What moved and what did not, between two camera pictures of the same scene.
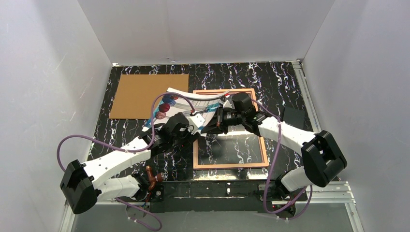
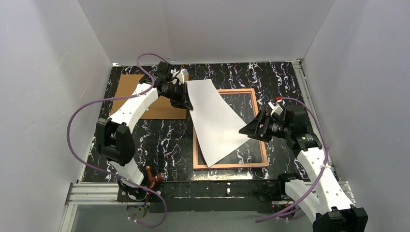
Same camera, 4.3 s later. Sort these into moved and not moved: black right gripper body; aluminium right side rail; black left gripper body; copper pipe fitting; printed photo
Moved: printed photo; black right gripper body; black left gripper body
Not moved: aluminium right side rail; copper pipe fitting
